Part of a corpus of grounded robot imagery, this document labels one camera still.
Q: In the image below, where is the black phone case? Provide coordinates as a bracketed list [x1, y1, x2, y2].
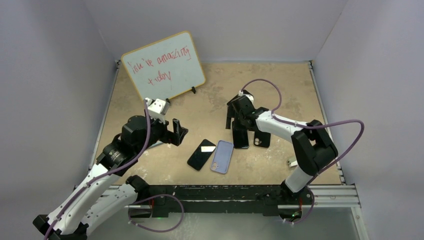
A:
[253, 130, 271, 148]

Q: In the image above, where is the lavender phone case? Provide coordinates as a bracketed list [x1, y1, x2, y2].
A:
[210, 140, 234, 175]

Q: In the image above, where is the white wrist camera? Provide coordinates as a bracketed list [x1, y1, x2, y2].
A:
[237, 90, 254, 104]
[144, 97, 170, 124]

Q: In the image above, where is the aluminium frame rail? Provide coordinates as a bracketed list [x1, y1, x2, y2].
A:
[309, 185, 361, 208]

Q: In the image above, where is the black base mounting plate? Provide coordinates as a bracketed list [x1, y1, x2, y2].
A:
[134, 184, 313, 219]

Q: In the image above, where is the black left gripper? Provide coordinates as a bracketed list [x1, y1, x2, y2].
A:
[135, 108, 187, 155]

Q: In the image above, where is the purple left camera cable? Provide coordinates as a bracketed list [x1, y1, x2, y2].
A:
[43, 99, 153, 240]

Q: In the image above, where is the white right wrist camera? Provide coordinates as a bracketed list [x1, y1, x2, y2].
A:
[237, 90, 254, 104]

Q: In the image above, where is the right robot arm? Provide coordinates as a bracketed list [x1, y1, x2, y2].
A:
[225, 93, 338, 204]

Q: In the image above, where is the white board with yellow frame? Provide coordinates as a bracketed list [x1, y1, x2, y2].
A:
[120, 31, 206, 100]

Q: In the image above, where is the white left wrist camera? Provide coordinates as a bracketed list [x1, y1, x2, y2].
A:
[144, 97, 170, 124]

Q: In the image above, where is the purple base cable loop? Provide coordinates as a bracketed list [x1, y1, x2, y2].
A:
[127, 194, 185, 233]

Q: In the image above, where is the black phone with white sticker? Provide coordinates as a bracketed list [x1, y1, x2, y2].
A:
[187, 139, 217, 171]

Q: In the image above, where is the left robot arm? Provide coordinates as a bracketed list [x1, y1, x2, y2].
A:
[32, 115, 188, 240]

